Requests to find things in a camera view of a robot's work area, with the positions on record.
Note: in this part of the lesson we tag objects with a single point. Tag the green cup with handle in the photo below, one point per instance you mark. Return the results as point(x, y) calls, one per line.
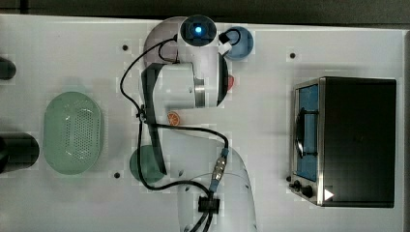
point(148, 165)

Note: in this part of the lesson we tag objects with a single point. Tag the grey oval plate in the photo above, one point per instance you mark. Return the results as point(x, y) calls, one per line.
point(166, 29)

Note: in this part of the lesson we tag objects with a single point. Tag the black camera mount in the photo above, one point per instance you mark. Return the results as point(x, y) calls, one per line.
point(18, 150)
point(7, 69)

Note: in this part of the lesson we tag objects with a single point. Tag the black steel toaster oven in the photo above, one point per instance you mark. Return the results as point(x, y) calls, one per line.
point(343, 142)

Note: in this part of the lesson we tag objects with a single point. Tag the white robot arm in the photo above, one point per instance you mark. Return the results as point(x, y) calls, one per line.
point(184, 68)

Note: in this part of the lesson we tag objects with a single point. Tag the green perforated colander basket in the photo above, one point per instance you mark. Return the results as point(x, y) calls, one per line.
point(73, 133)

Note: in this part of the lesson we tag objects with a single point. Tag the black camera mount upper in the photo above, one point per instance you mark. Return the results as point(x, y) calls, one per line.
point(7, 69)

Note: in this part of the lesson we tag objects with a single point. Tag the black camera mount lower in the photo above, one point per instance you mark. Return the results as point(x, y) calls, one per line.
point(18, 150)

